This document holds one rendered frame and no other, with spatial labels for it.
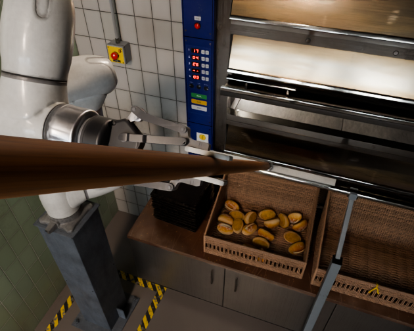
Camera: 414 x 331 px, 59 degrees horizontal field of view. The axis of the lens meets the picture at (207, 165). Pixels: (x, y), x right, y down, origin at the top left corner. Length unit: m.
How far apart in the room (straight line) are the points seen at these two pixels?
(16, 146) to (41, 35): 0.46
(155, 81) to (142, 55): 0.16
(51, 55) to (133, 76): 1.54
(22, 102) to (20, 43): 0.09
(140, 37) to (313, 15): 0.87
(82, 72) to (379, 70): 1.24
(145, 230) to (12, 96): 1.67
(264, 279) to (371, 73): 1.15
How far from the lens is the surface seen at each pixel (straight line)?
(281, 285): 2.06
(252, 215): 2.20
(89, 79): 1.20
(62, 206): 1.70
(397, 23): 1.71
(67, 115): 0.62
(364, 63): 1.80
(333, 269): 1.76
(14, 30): 0.65
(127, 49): 2.06
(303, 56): 1.80
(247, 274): 2.06
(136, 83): 2.18
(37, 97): 0.64
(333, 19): 1.70
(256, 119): 2.00
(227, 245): 1.99
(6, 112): 0.66
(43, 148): 0.20
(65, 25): 0.66
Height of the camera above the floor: 2.33
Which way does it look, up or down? 43 degrees down
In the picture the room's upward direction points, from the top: straight up
